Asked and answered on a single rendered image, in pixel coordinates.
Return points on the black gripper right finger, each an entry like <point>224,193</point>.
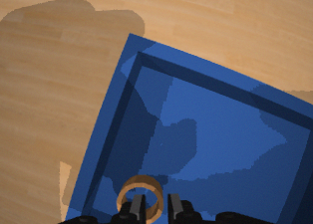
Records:
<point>183,213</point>

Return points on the bronze bushing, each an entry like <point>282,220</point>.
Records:
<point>145,181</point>

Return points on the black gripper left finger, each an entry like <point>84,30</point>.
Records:
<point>132,213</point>

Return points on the blue crate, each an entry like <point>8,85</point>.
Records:
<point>221,140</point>

